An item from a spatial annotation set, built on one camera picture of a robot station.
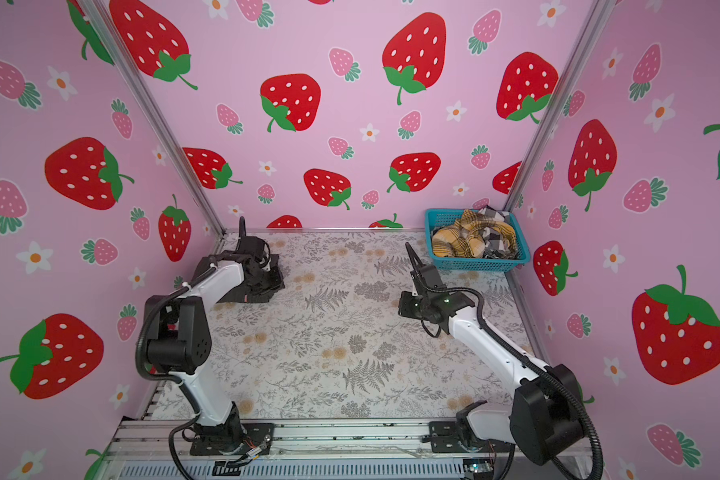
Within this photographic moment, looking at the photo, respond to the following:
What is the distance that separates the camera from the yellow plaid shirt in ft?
3.40

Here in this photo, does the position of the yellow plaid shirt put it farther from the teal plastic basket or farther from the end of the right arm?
the end of the right arm

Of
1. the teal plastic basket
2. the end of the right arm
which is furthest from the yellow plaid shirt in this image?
the end of the right arm
